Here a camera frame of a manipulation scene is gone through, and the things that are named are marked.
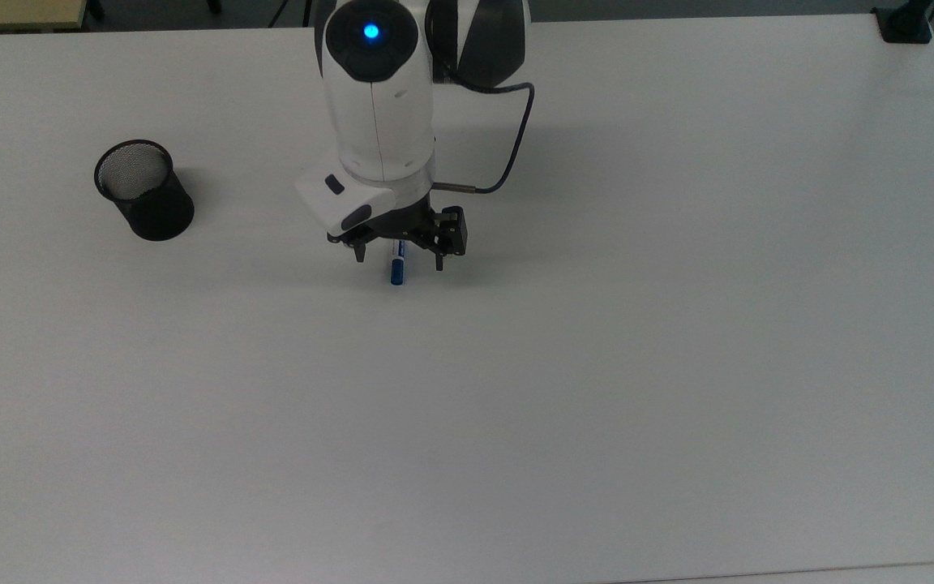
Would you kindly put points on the black corner table clamp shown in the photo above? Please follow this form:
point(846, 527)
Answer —
point(905, 23)

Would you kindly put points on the light wooden desk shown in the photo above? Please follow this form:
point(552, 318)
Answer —
point(13, 12)

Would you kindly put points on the black mesh pen cup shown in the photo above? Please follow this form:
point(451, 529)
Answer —
point(151, 199)

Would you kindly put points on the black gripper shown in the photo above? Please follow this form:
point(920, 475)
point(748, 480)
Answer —
point(422, 223)

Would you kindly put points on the blue whiteboard marker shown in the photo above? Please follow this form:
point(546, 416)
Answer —
point(397, 272)

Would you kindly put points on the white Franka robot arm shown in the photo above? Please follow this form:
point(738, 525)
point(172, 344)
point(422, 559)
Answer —
point(382, 105)

